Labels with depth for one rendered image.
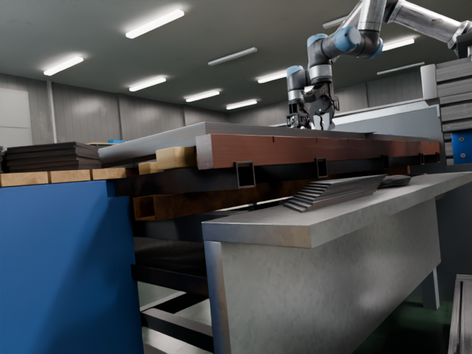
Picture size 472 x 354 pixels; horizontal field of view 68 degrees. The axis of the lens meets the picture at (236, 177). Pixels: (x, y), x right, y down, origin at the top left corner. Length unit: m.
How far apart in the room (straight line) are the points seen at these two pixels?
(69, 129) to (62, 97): 0.77
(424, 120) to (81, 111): 8.69
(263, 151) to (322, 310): 0.37
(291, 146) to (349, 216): 0.29
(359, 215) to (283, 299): 0.22
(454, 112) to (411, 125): 1.06
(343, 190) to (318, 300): 0.25
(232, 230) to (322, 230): 0.14
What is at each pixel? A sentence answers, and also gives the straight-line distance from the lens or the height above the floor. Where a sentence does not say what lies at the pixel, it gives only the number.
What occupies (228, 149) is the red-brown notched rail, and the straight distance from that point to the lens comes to 0.63.
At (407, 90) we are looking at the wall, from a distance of 12.24.
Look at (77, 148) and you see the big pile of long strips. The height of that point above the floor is 0.84.
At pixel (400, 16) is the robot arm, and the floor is 1.35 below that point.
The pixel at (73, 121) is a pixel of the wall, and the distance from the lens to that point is 9.65.
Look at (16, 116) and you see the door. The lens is 8.98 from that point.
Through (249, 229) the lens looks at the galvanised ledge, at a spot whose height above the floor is 0.67.
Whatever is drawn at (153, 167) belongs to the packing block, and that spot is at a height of 0.80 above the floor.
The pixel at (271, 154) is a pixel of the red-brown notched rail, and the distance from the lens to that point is 0.73.
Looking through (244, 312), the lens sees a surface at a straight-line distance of 0.61.
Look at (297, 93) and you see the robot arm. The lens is 1.62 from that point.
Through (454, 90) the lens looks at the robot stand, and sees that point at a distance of 1.08.
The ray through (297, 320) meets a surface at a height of 0.46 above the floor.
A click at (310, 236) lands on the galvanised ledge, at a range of 0.45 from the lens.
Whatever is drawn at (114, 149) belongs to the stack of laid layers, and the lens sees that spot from 0.93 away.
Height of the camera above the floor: 0.75
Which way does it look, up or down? level
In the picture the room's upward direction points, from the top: 5 degrees counter-clockwise
